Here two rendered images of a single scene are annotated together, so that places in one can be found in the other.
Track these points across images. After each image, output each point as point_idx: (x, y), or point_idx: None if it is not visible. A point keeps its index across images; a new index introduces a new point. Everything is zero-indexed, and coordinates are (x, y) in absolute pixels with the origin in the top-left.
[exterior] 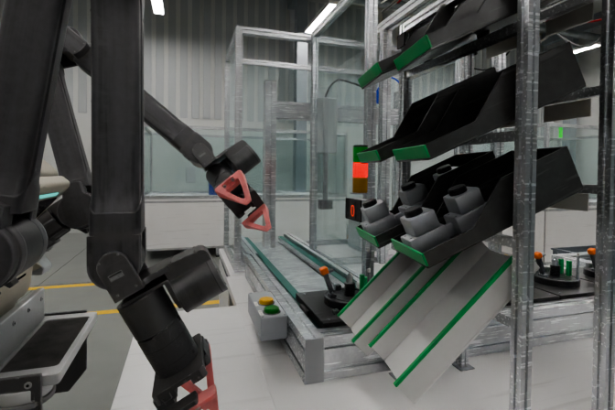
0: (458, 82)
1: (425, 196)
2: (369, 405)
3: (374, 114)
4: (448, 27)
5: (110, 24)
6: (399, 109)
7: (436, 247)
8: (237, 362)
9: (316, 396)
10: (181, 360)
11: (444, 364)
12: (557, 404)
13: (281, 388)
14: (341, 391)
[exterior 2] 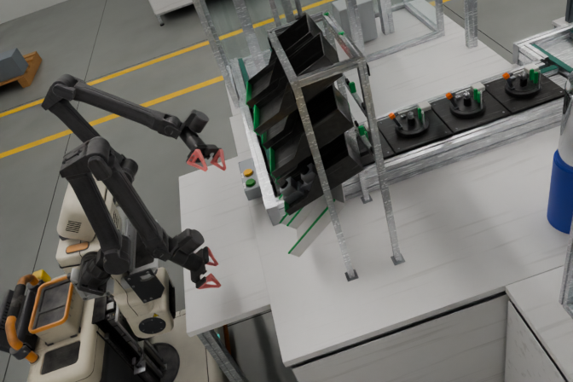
0: None
1: None
2: None
3: (293, 18)
4: (264, 124)
5: (113, 187)
6: None
7: (290, 208)
8: (239, 213)
9: (277, 234)
10: (196, 267)
11: (308, 244)
12: (403, 223)
13: (261, 230)
14: (292, 228)
